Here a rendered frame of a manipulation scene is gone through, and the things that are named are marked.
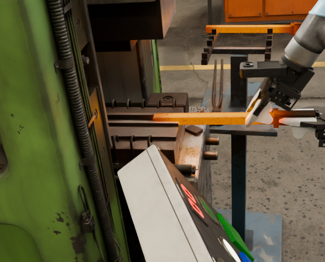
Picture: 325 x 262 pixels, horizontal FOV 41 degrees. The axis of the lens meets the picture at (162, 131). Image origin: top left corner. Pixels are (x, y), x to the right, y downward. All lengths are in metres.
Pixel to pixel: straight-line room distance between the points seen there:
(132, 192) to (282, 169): 2.04
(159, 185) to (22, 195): 0.32
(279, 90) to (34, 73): 0.61
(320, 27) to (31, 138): 0.66
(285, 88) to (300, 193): 1.46
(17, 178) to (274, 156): 2.11
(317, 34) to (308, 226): 1.43
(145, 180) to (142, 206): 0.05
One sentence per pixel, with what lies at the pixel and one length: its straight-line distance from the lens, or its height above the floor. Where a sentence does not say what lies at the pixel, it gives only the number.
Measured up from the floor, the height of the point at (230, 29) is 1.03.
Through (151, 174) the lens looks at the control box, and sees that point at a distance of 0.68.
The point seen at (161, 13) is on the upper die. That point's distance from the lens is 0.95.
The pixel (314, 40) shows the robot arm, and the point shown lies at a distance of 1.06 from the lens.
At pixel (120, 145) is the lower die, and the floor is 0.98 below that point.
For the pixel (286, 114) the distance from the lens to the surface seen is 1.17.
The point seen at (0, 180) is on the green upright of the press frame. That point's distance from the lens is 0.87.
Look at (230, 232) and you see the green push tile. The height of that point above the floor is 1.04.
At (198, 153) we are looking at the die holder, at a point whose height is 0.91.
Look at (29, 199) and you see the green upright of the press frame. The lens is 0.87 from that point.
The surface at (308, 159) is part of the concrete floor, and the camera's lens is 2.78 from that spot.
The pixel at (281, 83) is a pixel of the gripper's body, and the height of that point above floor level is 1.11.
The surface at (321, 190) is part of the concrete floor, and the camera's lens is 2.55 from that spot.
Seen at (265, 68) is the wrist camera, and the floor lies 1.15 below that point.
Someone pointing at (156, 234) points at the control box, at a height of 1.18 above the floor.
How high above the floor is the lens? 1.60
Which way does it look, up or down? 31 degrees down
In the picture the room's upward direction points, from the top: 6 degrees counter-clockwise
